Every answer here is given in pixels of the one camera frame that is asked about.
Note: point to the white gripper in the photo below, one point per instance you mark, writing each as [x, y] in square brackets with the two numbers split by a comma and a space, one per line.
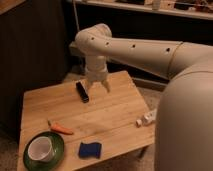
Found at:
[96, 71]

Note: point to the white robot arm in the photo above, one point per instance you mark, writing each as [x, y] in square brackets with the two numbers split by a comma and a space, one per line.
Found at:
[184, 122]

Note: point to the long grey case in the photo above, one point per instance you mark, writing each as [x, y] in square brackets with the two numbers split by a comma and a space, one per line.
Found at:
[74, 51]

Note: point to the orange carrot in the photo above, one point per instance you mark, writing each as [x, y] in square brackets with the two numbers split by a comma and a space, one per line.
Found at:
[58, 128]

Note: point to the blue sponge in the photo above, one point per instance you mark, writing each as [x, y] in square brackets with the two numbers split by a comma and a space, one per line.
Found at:
[90, 150]

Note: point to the metal pole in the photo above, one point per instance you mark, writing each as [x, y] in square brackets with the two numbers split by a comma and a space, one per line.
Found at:
[76, 16]

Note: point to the white cup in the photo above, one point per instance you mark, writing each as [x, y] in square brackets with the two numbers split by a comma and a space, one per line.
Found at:
[41, 149]

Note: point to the green plate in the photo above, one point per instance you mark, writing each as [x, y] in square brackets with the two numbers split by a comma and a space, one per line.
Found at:
[58, 148]

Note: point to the wooden shelf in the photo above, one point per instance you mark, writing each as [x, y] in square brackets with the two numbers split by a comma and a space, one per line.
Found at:
[148, 9]

